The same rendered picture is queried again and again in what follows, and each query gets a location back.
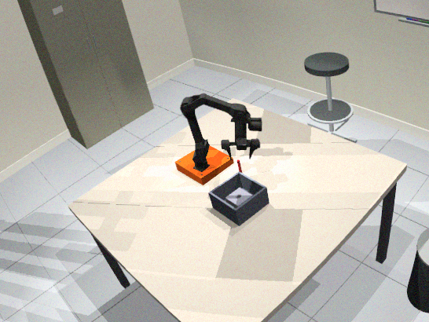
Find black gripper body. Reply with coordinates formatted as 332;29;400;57
221;131;261;149

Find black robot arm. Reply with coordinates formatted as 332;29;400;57
180;93;262;172

